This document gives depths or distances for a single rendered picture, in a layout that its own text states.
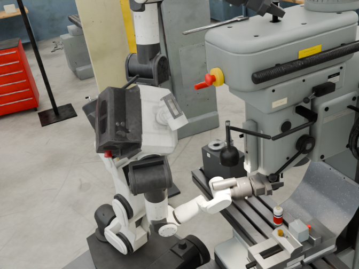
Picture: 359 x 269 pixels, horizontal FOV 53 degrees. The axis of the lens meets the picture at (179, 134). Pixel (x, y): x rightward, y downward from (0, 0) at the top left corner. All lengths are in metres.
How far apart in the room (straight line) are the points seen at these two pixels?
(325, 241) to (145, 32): 1.08
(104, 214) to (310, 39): 1.57
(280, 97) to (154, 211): 0.64
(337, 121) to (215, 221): 1.91
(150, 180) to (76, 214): 2.31
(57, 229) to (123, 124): 2.31
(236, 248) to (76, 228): 1.92
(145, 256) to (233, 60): 1.43
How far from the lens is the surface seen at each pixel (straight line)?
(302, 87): 1.26
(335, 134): 1.48
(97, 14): 2.79
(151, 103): 1.36
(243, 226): 1.75
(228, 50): 1.11
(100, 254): 2.32
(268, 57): 1.12
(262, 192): 1.53
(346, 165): 1.80
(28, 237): 3.55
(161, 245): 2.26
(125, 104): 1.31
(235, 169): 1.86
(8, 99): 5.80
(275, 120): 1.29
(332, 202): 1.86
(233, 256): 1.78
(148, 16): 1.38
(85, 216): 3.51
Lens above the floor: 2.21
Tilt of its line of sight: 30 degrees down
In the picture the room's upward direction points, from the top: 8 degrees counter-clockwise
